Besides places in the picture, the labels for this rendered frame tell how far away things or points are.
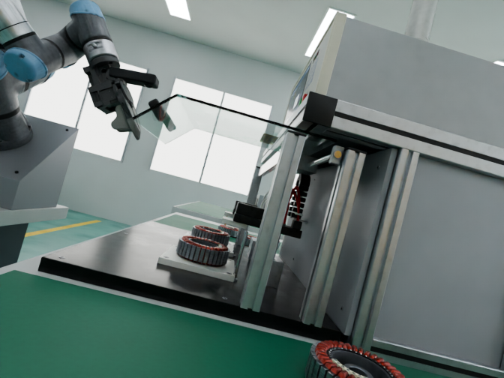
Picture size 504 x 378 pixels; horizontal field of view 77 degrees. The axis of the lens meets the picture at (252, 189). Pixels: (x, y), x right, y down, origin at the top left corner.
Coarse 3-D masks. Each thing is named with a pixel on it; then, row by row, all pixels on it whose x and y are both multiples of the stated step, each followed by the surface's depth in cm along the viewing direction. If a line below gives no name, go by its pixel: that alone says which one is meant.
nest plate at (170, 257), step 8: (160, 256) 60; (168, 256) 62; (176, 256) 64; (168, 264) 60; (176, 264) 60; (184, 264) 60; (192, 264) 61; (200, 264) 63; (232, 264) 71; (200, 272) 60; (208, 272) 60; (216, 272) 60; (224, 272) 61; (232, 272) 63; (232, 280) 61
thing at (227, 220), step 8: (240, 208) 65; (248, 208) 65; (256, 208) 66; (240, 216) 65; (248, 216) 65; (256, 216) 66; (232, 224) 65; (240, 224) 65; (248, 224) 65; (256, 224) 65; (280, 232) 66; (288, 232) 66; (296, 232) 66
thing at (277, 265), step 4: (276, 256) 71; (276, 260) 66; (280, 260) 67; (272, 264) 65; (276, 264) 65; (280, 264) 65; (272, 268) 65; (276, 268) 65; (280, 268) 65; (272, 272) 65; (276, 272) 65; (280, 272) 65; (268, 276) 65; (272, 276) 65; (276, 276) 65; (280, 276) 65; (268, 280) 65; (272, 280) 65; (276, 280) 65; (268, 284) 65; (272, 284) 65; (276, 284) 65
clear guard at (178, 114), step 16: (176, 96) 50; (144, 112) 50; (160, 112) 53; (176, 112) 57; (192, 112) 59; (208, 112) 55; (224, 112) 52; (240, 112) 51; (160, 128) 61; (176, 128) 66; (192, 128) 73; (208, 128) 70; (224, 128) 65; (240, 128) 61; (256, 128) 57; (272, 128) 54; (288, 128) 51; (256, 144) 73; (272, 144) 68; (304, 144) 59; (320, 144) 56
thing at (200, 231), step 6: (198, 228) 88; (204, 228) 94; (210, 228) 96; (192, 234) 89; (198, 234) 87; (204, 234) 87; (210, 234) 86; (216, 234) 87; (222, 234) 88; (228, 234) 92; (216, 240) 87; (222, 240) 88; (228, 240) 91
